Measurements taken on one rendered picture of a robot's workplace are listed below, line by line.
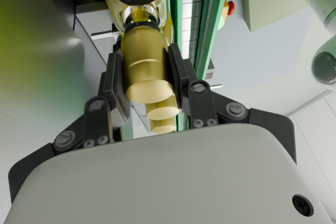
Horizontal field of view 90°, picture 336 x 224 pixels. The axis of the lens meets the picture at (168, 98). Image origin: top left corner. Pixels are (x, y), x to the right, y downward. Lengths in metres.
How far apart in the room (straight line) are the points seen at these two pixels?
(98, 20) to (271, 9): 0.49
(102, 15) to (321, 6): 0.46
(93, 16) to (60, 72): 0.21
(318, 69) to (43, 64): 0.43
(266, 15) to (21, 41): 0.60
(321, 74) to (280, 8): 0.31
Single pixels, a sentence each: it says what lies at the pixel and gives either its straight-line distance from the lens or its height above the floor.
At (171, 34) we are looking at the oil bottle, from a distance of 0.20.
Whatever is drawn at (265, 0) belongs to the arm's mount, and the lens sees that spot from 0.61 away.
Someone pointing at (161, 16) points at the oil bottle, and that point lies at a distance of 0.17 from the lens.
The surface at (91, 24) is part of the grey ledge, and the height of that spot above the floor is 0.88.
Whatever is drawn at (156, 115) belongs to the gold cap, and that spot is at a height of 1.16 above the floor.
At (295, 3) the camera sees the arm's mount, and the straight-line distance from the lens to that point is 0.68.
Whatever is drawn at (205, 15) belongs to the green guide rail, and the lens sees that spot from 0.43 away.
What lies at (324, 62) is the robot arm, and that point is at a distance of 0.41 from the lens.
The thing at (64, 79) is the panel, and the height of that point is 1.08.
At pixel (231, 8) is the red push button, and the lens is 0.59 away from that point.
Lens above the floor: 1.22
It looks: 26 degrees down
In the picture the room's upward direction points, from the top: 170 degrees clockwise
